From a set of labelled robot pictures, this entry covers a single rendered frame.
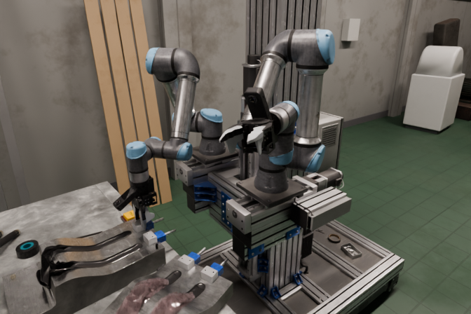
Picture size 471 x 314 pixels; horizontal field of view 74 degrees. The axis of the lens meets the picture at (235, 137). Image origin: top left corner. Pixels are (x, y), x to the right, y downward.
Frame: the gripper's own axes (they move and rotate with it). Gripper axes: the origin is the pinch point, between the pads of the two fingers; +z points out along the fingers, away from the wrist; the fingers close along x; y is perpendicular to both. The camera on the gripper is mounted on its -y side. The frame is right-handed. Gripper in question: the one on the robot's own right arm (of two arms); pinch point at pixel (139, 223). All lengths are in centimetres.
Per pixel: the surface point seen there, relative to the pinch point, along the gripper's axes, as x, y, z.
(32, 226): 47, -34, 11
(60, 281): -16.5, -33.3, -2.4
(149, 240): -13.3, -1.9, -0.5
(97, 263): -10.1, -20.9, 2.2
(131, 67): 174, 74, -43
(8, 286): 1.6, -46.6, 5.0
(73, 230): 30.0, -20.0, 11.0
